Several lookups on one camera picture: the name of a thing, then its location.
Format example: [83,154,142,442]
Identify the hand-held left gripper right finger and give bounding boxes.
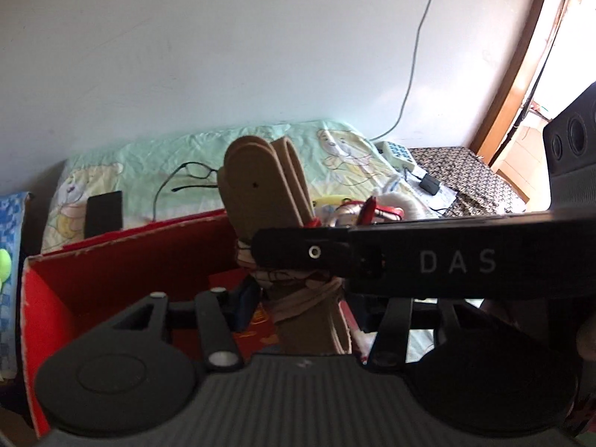
[368,297,506,368]

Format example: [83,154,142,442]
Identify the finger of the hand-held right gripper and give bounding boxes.
[251,227,355,282]

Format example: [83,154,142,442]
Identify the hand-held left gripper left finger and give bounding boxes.
[109,277,261,373]

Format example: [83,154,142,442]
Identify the tan looped belt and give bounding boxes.
[218,135,355,359]

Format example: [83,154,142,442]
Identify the red cardboard box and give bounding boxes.
[21,209,336,436]

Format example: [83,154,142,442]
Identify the white paper sheet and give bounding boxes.
[431,186,460,217]

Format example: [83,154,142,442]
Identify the white fluffy cloth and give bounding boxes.
[377,190,435,221]

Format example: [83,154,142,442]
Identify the dark patterned cloth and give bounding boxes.
[410,146,532,219]

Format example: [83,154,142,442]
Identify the black eyeglasses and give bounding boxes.
[153,162,219,221]

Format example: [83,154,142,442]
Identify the pale green bed sheet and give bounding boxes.
[41,118,448,254]

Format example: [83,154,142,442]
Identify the black smartphone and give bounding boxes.
[85,190,123,239]

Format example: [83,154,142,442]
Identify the blue checkered pillow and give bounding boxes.
[0,191,34,380]

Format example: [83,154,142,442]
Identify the white wall cable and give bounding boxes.
[370,0,443,143]

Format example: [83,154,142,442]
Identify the wooden door frame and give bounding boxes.
[468,0,576,164]

